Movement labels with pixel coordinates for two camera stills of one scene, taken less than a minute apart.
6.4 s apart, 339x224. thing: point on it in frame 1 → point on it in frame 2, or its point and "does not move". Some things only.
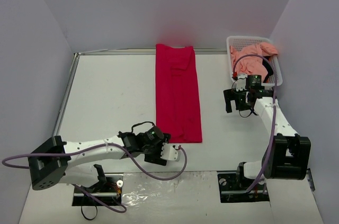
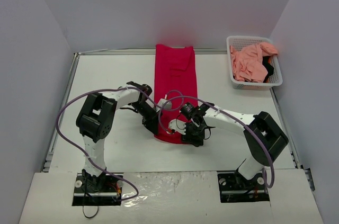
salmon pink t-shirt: (251, 65) does not move
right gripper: (232, 97) → (192, 136)
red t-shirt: (177, 107) does not move
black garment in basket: (267, 65) does not move
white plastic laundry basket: (238, 42) does not move
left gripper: (152, 158) → (151, 124)
